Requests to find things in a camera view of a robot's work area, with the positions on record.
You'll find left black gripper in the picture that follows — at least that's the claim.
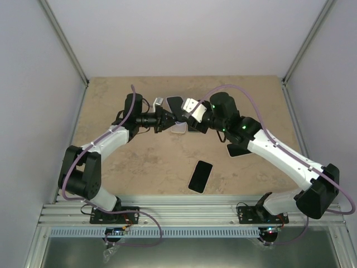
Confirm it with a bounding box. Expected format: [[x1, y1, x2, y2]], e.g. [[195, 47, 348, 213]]
[[137, 106, 180, 133]]

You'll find white phone case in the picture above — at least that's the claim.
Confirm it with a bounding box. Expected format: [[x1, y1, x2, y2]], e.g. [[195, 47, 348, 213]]
[[170, 122, 187, 134]]

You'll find blue phone black screen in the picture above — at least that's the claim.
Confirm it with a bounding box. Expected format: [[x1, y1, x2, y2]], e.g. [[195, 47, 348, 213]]
[[187, 126, 198, 132]]

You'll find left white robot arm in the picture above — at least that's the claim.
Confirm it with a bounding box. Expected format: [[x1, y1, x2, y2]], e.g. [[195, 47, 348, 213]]
[[58, 92, 177, 223]]

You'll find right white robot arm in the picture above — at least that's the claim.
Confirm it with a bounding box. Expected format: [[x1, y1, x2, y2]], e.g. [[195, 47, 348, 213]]
[[181, 92, 340, 223]]

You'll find left controller board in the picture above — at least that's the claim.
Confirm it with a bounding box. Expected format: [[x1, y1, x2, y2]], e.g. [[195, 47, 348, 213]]
[[104, 226, 130, 236]]

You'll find controller board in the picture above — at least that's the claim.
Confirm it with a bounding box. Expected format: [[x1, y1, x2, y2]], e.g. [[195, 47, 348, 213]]
[[262, 226, 282, 238], [104, 226, 130, 236]]

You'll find right controller board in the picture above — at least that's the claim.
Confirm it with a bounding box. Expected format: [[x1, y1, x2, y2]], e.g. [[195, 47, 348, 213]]
[[262, 226, 282, 238]]

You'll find clear plastic bag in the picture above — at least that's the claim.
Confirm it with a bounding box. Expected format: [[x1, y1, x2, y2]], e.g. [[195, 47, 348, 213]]
[[103, 244, 118, 264]]

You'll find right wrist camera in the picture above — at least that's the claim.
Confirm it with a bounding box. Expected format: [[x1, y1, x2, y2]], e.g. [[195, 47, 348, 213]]
[[181, 98, 207, 123]]

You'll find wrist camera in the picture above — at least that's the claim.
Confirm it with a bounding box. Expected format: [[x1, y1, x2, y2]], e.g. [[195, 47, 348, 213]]
[[152, 97, 163, 113], [181, 98, 207, 123]]

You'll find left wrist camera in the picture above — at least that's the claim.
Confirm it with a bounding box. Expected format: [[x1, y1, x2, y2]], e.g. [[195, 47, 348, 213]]
[[152, 97, 163, 113]]

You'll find aluminium rail frame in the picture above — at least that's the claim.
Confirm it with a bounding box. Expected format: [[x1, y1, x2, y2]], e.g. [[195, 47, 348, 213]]
[[37, 80, 348, 227]]

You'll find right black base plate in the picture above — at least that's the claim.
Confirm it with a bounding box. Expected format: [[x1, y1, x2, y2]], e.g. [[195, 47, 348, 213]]
[[236, 205, 290, 224]]

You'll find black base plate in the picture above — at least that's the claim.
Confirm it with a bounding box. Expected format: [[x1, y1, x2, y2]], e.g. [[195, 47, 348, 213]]
[[236, 205, 290, 224], [89, 207, 140, 225]]

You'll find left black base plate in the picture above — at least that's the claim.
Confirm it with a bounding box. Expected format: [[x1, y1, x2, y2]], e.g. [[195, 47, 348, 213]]
[[89, 207, 140, 225]]

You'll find left aluminium corner post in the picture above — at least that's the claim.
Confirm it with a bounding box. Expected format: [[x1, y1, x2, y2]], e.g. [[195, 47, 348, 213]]
[[38, 0, 89, 88]]

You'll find aluminium corner post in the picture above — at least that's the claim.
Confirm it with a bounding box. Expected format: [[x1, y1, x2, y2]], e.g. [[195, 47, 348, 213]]
[[282, 0, 336, 86], [38, 0, 89, 88]]

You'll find slotted cable duct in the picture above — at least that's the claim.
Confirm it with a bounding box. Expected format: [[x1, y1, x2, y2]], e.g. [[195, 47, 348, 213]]
[[50, 227, 260, 238]]

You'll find right aluminium corner post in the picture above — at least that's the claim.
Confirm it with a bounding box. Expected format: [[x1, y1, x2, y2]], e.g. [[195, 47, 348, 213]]
[[282, 0, 336, 86]]

